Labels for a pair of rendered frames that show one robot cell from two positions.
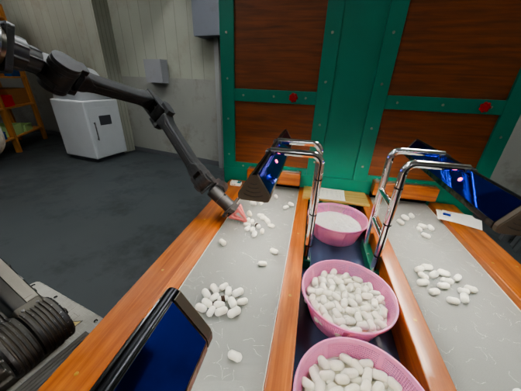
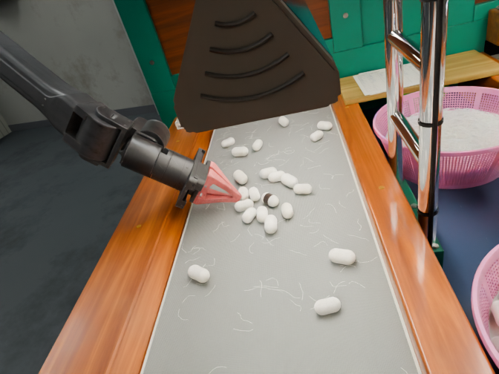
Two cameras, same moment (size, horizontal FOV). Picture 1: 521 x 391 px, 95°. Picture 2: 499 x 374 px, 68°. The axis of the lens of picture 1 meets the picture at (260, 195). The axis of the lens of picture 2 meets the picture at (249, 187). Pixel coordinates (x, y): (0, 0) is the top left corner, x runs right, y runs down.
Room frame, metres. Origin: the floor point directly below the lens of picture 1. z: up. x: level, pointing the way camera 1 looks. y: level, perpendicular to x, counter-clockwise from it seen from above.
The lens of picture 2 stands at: (0.36, 0.03, 1.11)
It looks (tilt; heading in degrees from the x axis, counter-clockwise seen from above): 33 degrees down; 1
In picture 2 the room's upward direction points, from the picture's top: 16 degrees counter-clockwise
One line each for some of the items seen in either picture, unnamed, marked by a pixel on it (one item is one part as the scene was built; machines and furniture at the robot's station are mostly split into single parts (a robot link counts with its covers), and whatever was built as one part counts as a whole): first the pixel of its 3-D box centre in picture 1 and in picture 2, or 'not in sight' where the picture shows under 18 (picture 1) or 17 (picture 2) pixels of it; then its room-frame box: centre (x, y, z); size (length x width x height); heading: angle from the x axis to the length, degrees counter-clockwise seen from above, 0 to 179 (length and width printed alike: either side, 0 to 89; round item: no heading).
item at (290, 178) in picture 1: (274, 175); not in sight; (1.27, -0.07, 0.83); 0.30 x 0.06 x 0.07; 79
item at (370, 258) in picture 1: (405, 216); not in sight; (0.73, -0.51, 0.90); 0.20 x 0.19 x 0.45; 169
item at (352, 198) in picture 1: (334, 195); (412, 76); (1.16, -0.39, 0.77); 0.33 x 0.15 x 0.01; 79
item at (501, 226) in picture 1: (450, 170); not in sight; (0.72, -0.59, 1.08); 0.62 x 0.08 x 0.07; 169
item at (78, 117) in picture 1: (88, 115); not in sight; (4.10, 2.90, 0.70); 0.79 x 0.64 x 1.40; 67
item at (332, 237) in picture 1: (335, 224); (448, 137); (0.94, -0.35, 0.72); 0.27 x 0.27 x 0.10
